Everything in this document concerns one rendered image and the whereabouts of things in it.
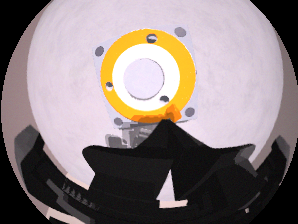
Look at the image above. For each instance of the orange and white round plate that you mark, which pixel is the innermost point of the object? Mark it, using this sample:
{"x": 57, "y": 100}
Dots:
{"x": 175, "y": 61}

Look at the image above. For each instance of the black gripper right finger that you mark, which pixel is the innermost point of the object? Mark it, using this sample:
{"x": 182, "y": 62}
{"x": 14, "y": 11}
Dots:
{"x": 194, "y": 162}

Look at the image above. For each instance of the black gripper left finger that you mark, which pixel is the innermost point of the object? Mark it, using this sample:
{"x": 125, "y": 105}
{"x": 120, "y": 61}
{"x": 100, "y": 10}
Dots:
{"x": 148, "y": 162}

